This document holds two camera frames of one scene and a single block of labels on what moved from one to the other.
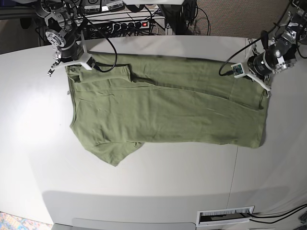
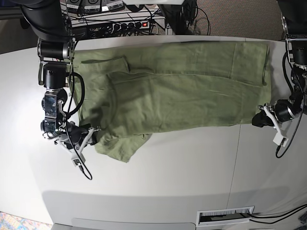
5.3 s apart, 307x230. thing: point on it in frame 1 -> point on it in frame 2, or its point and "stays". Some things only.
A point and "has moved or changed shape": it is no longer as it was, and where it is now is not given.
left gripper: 69,50 -> 74,137
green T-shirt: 119,103 has moved or changed shape
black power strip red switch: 132,25 stays
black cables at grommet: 278,215 stays
